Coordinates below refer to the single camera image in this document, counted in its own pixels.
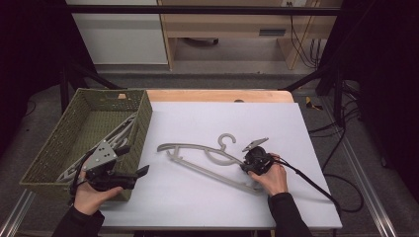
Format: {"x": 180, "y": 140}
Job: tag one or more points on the yellow and black small item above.
{"x": 311, "y": 104}

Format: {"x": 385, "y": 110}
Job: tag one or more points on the black metal stand legs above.
{"x": 329, "y": 85}
{"x": 79, "y": 79}

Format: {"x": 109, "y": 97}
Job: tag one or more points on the white table cover sheet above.
{"x": 197, "y": 200}

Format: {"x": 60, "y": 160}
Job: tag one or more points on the person's left hand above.
{"x": 90, "y": 197}

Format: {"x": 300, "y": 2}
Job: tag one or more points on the light wooden desk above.
{"x": 230, "y": 23}

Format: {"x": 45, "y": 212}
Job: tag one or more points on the black curtain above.
{"x": 378, "y": 49}
{"x": 29, "y": 49}

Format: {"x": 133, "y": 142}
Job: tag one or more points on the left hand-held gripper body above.
{"x": 102, "y": 158}

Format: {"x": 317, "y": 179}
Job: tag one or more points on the black horizontal frame bar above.
{"x": 197, "y": 10}

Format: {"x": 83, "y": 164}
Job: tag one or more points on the aluminium frame rail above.
{"x": 16, "y": 214}
{"x": 365, "y": 184}

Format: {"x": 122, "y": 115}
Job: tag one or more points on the green woven basket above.
{"x": 42, "y": 158}

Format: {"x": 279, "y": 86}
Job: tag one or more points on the beige plastic clothes hanger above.
{"x": 126, "y": 121}
{"x": 120, "y": 136}
{"x": 184, "y": 144}

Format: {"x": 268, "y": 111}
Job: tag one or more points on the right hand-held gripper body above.
{"x": 258, "y": 159}

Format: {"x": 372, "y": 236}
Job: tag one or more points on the white cabinet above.
{"x": 122, "y": 39}

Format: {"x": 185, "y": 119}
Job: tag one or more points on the person's right hand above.
{"x": 273, "y": 179}

